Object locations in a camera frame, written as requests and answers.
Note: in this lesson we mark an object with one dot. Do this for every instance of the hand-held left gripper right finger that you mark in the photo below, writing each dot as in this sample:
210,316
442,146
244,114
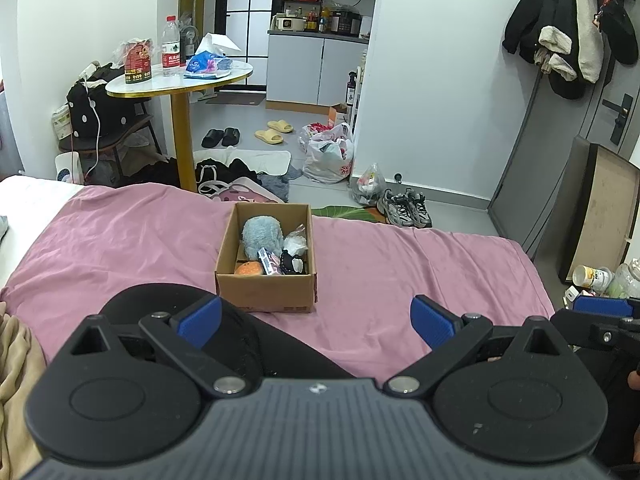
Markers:
432,323

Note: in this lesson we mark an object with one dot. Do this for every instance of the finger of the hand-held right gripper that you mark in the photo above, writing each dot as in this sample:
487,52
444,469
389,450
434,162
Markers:
600,305

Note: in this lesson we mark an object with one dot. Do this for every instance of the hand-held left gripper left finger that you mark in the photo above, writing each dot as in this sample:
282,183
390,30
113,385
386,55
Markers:
200,321

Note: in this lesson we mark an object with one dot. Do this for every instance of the brown cardboard box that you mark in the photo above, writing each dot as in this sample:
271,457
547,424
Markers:
265,292

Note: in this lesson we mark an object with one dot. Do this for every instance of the burger plush toy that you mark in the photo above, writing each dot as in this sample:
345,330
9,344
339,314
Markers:
248,269

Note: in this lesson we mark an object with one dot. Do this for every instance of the black sock with white label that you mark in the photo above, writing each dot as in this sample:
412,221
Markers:
292,263

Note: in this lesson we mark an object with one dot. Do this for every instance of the clear plastic bag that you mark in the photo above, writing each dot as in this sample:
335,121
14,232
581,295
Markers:
296,242

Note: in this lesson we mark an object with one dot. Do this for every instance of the clear glass jar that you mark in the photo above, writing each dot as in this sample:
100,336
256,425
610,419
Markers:
627,280

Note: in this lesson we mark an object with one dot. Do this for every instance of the leaning wooden board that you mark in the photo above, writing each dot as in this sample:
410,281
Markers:
605,210

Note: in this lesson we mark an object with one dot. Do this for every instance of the pink bed sheet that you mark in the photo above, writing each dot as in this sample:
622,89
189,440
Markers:
150,240

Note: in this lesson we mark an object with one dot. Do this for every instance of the light blue plush toy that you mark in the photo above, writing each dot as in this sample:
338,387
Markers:
262,232

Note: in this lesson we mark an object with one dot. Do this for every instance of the grey sneaker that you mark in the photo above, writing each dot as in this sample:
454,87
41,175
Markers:
392,208
421,208

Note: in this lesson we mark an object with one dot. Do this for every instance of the pink tote bag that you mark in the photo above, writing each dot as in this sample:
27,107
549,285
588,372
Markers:
235,192

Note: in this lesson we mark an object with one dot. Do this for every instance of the green leaf floor mat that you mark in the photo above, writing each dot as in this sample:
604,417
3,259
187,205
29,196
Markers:
350,212

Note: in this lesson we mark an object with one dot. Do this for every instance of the clear trash bag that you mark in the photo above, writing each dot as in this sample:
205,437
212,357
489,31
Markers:
367,187

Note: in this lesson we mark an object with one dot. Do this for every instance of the black clothes pile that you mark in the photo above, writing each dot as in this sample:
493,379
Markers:
230,169

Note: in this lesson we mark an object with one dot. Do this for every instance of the grey cloth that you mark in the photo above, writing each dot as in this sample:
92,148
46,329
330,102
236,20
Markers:
277,185

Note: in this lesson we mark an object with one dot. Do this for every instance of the grey door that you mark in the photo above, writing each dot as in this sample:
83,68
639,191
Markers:
565,150

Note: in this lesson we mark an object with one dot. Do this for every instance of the white floor mat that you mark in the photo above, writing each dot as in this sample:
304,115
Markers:
265,159

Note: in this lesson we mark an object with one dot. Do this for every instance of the black slipper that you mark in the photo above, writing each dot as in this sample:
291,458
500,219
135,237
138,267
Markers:
212,137
231,136

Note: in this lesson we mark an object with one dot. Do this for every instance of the beige blanket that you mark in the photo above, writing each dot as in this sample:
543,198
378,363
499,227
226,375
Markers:
15,360

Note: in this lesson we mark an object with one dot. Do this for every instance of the white plastic shopping bag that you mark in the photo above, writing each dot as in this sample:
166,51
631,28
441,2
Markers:
327,160

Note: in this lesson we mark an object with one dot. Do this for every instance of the yellow slipper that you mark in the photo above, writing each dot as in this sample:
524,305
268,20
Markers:
280,125
270,136

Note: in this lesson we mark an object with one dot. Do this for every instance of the white round device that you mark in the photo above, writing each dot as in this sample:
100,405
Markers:
67,167

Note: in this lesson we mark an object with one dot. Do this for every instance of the dark stool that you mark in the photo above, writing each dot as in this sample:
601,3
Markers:
115,136

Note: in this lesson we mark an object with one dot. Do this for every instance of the white bedding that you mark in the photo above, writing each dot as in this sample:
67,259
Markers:
30,195

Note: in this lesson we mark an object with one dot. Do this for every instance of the dark door mat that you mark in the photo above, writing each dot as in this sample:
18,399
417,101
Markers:
235,100

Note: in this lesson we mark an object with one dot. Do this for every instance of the orange box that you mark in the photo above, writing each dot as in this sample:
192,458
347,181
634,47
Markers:
335,114

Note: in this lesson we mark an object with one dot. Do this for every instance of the black polka-dot bag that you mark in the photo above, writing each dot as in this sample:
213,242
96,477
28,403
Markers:
105,110

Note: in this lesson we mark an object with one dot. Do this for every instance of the white gold-edged round table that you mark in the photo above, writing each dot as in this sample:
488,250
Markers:
180,82

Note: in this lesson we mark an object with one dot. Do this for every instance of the white paper packet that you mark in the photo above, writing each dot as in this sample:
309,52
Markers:
61,122

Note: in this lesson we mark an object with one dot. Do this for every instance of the black spray bottle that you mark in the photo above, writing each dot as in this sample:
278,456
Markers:
351,89

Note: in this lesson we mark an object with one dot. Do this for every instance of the blue tissue packet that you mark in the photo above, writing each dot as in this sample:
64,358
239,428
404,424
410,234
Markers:
207,66

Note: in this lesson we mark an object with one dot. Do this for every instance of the red snack bag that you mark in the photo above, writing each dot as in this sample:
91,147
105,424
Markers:
137,62

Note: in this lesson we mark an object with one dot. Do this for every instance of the black and cream hanging coat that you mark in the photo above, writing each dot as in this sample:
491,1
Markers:
582,35

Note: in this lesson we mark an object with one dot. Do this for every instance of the grey kitchen cabinet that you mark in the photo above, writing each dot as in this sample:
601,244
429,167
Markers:
315,70

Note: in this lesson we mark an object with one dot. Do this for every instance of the clear water bottle red label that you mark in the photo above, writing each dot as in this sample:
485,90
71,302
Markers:
170,45

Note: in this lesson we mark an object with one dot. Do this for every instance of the white tissue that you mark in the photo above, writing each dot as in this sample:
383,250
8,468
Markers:
215,42

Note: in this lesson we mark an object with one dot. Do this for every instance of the black hanging jacket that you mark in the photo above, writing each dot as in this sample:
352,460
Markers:
525,15

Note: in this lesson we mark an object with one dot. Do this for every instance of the black framed sliding door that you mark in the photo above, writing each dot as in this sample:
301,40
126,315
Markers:
245,10

